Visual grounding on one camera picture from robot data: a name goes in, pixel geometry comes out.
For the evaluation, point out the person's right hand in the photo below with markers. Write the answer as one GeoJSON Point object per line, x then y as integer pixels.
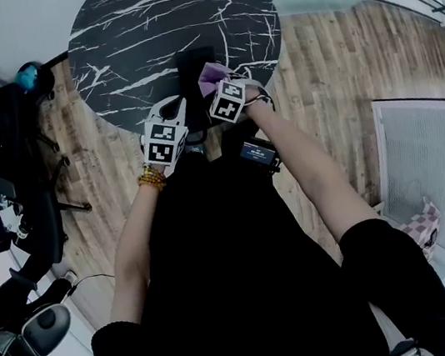
{"type": "Point", "coordinates": [254, 92]}

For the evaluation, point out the white power plug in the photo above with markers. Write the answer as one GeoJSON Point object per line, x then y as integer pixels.
{"type": "Point", "coordinates": [67, 277]}

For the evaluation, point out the small white item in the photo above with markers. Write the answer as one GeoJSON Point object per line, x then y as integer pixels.
{"type": "Point", "coordinates": [11, 216]}

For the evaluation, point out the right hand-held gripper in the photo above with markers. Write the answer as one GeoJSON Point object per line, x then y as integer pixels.
{"type": "Point", "coordinates": [229, 102]}

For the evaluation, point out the dark wrist band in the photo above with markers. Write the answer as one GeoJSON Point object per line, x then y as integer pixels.
{"type": "Point", "coordinates": [262, 100]}

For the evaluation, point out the person's right forearm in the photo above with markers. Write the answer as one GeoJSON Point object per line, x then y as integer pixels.
{"type": "Point", "coordinates": [319, 173]}

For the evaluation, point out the person's black shirt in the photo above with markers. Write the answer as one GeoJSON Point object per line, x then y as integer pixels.
{"type": "Point", "coordinates": [237, 263]}

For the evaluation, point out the glass partition with blinds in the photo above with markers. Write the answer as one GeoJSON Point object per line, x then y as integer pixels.
{"type": "Point", "coordinates": [435, 162]}

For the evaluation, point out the teal rounded object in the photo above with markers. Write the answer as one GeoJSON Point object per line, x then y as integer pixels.
{"type": "Point", "coordinates": [28, 76]}

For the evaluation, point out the black waist device with screen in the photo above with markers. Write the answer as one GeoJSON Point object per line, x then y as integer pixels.
{"type": "Point", "coordinates": [258, 154]}

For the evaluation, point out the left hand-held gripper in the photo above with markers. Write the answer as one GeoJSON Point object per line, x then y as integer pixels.
{"type": "Point", "coordinates": [164, 144]}

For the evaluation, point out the purple cloth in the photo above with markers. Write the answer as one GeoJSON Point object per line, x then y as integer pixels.
{"type": "Point", "coordinates": [210, 79]}

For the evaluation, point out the person's left forearm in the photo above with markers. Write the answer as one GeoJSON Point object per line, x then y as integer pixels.
{"type": "Point", "coordinates": [135, 238]}

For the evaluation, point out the pink checkered bag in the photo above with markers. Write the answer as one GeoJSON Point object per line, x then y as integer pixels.
{"type": "Point", "coordinates": [423, 228]}

